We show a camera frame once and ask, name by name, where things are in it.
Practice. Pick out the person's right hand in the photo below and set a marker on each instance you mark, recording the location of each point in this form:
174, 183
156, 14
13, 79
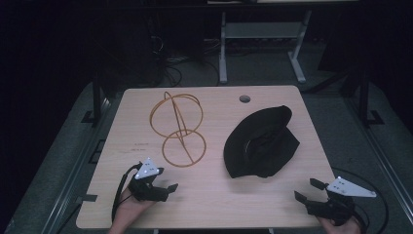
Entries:
337, 226

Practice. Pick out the person's left hand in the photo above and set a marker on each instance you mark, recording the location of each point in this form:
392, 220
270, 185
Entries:
130, 209

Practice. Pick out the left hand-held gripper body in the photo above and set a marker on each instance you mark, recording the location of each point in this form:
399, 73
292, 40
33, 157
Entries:
146, 190

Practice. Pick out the black brimmed hat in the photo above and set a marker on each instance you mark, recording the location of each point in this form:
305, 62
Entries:
259, 143

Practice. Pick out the black metal post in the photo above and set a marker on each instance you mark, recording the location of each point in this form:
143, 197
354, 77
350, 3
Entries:
96, 97

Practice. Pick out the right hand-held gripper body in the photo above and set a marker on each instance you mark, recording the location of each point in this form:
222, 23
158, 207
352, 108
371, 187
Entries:
337, 206

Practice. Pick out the grey metal rail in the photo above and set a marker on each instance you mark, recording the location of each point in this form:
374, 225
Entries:
383, 156
76, 182

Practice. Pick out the white metal desk frame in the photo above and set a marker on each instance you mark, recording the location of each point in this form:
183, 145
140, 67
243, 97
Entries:
263, 31

